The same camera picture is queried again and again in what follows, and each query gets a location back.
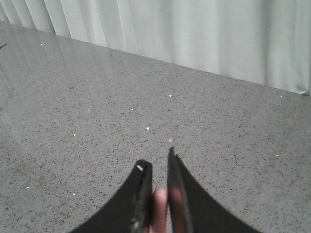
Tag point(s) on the pink chopstick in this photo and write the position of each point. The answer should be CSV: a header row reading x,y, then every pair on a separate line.
x,y
160,211

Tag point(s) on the white curtain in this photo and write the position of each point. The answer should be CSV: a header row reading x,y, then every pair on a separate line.
x,y
261,41

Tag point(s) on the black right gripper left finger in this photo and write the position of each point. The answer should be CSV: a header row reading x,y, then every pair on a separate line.
x,y
129,210

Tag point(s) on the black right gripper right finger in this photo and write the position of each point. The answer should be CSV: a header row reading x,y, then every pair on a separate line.
x,y
193,209

